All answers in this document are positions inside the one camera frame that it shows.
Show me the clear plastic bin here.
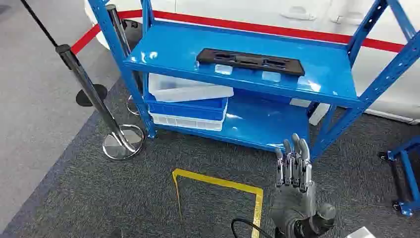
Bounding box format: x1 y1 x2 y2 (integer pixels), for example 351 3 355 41
148 72 234 103

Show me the blue metal shelf rack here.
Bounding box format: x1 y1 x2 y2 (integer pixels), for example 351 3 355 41
88 0 420 162

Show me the blue wheeled cart frame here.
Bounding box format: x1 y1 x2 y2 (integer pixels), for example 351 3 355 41
379 136 420 218

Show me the black cable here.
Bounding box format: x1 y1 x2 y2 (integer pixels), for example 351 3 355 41
230 218 274 238

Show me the blue plastic bin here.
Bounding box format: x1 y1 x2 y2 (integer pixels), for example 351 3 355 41
144 93 229 121

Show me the white slatted plastic crate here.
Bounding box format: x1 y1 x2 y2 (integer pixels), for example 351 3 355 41
149 111 227 132

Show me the red barrier belt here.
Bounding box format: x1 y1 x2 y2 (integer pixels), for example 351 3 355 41
70 9 405 55

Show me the black round stanchion base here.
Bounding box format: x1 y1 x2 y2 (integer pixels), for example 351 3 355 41
76 83 108 108

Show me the black barrier belt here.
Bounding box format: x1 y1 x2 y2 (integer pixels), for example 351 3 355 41
19 0 60 47

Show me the long black plastic panel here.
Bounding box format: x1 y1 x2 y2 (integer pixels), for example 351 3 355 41
196 48 306 77

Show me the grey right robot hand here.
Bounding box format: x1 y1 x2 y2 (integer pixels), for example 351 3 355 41
269 133 337 238

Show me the chrome stanchion post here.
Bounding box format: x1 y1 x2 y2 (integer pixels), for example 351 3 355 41
105 3 142 116
55 44 146 161

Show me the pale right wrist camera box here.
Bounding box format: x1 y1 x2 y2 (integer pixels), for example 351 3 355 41
345 226 377 238

